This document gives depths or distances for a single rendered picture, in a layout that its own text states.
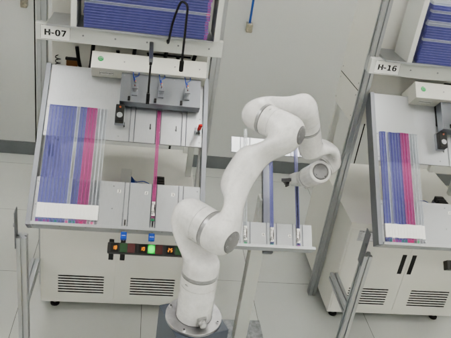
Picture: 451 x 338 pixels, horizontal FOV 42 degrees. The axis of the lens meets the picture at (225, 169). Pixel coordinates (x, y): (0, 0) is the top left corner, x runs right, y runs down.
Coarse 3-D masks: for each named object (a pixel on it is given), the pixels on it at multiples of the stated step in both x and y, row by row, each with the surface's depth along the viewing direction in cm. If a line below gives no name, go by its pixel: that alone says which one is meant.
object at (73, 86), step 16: (64, 80) 251; (80, 80) 252; (96, 80) 253; (112, 80) 255; (48, 96) 247; (64, 96) 249; (80, 96) 250; (96, 96) 251; (112, 96) 252; (48, 112) 245; (112, 112) 250; (128, 112) 251; (144, 112) 252; (176, 112) 255; (192, 112) 256; (112, 128) 248; (128, 128) 249; (144, 128) 250; (160, 128) 251; (176, 128) 252; (192, 128) 254; (160, 144) 249; (176, 144) 250; (192, 144) 251
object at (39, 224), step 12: (48, 228) 233; (60, 228) 233; (72, 228) 232; (84, 228) 232; (96, 228) 232; (108, 228) 231; (120, 228) 232; (132, 228) 233; (144, 228) 234; (156, 228) 234
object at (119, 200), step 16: (112, 192) 238; (128, 192) 240; (144, 192) 241; (160, 192) 242; (176, 192) 243; (192, 192) 244; (112, 208) 236; (128, 208) 237; (144, 208) 239; (160, 208) 240; (112, 224) 234; (128, 224) 235; (144, 224) 236; (160, 224) 238
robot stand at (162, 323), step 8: (160, 312) 199; (160, 320) 200; (160, 328) 201; (168, 328) 194; (224, 328) 195; (160, 336) 202; (168, 336) 194; (176, 336) 188; (184, 336) 189; (208, 336) 191; (216, 336) 193; (224, 336) 195
